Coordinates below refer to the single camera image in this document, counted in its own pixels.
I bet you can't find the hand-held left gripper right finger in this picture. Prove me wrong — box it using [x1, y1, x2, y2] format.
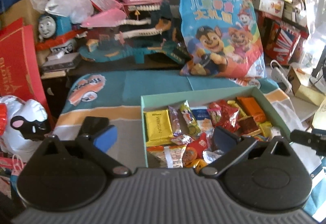
[199, 127, 294, 179]

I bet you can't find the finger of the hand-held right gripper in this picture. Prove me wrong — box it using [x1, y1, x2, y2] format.
[290, 129, 315, 147]

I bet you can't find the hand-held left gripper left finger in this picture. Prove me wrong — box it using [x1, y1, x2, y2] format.
[38, 125, 129, 179]

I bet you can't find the white orange snack packet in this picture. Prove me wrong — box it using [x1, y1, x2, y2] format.
[180, 101, 202, 136]

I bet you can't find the yellow wafer packet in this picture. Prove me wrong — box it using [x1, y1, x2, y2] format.
[144, 109, 175, 147]

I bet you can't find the mint green cardboard box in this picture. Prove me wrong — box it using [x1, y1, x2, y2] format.
[141, 86, 291, 168]

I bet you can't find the black smartphone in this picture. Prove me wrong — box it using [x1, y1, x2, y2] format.
[80, 116, 109, 136]

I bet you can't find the pink candy packet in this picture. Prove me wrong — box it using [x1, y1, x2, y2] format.
[207, 103, 222, 127]

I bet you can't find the dark red snack packet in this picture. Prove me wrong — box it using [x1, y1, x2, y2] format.
[239, 117, 261, 136]

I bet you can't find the blue white snack packet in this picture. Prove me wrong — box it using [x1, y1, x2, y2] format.
[192, 107, 213, 133]

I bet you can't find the orange face printed packet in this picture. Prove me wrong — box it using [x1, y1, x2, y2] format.
[185, 142, 205, 166]

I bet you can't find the small yellow snack packet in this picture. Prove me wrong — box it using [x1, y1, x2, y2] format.
[258, 122, 273, 138]

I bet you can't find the orange wafer packet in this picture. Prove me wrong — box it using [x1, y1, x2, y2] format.
[237, 97, 267, 123]

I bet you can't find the tan cardboard box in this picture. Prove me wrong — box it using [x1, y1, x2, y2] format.
[288, 66, 326, 106]

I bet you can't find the purple snack packet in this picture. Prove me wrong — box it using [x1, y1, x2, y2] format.
[168, 105, 182, 136]

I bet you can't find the white striped snack packet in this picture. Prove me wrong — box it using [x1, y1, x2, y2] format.
[164, 146, 187, 169]

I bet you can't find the white power strip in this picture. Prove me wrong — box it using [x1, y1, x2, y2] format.
[270, 60, 293, 92]

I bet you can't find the grey flat box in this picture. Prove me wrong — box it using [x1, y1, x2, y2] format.
[41, 53, 82, 72]

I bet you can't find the flag printed box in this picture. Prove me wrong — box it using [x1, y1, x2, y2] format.
[265, 20, 309, 64]

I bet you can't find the teal toy track set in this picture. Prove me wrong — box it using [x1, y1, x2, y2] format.
[79, 1, 191, 64]

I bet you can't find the white black lettered box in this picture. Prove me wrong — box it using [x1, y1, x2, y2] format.
[52, 41, 77, 55]

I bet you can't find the red face balloon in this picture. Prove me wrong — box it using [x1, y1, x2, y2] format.
[0, 102, 8, 133]

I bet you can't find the cartoon dog printed bag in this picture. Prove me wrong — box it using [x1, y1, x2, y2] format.
[177, 0, 267, 79]

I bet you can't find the red cardboard box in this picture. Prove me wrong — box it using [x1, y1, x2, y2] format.
[0, 19, 54, 123]

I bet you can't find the pink plastic toy wing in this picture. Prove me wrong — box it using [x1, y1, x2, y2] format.
[81, 7, 128, 29]

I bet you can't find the blue toy train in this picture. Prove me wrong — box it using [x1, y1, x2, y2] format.
[36, 12, 88, 50]

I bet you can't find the white cartoon printed box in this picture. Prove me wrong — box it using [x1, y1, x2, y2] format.
[252, 0, 293, 19]

